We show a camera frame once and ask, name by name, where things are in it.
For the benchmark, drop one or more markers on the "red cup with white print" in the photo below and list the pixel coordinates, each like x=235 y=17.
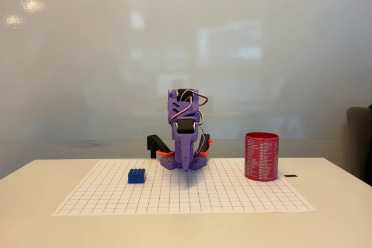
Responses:
x=261 y=158

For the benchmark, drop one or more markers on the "black clamp with orange knob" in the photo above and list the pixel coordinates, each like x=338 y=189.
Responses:
x=205 y=143

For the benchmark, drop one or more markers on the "black clamp with orange pad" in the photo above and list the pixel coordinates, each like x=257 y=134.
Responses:
x=154 y=142

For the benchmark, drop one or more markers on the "purple robot arm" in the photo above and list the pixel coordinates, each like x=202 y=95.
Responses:
x=181 y=105

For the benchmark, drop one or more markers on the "dark grey chair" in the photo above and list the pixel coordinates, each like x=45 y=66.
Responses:
x=359 y=143

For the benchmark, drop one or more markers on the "small black flat item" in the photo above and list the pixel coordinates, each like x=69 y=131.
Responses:
x=291 y=175

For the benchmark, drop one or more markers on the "white grid paper sheet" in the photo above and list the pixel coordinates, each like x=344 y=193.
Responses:
x=180 y=195

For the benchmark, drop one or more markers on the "blue toy brick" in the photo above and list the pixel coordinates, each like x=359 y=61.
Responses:
x=136 y=174

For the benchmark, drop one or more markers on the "purple gripper black servo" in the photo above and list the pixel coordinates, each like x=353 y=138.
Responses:
x=183 y=147

